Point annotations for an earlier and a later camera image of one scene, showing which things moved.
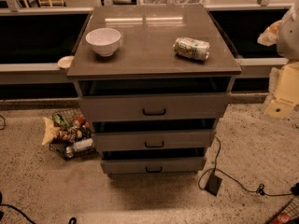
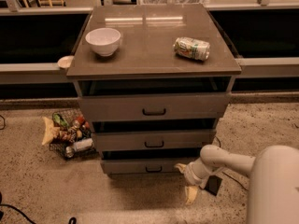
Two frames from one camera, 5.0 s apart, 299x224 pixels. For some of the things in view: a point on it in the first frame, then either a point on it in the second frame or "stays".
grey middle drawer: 118,141 stays
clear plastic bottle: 78,146 stays
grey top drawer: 192,106 stays
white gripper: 289,36 → 191,174
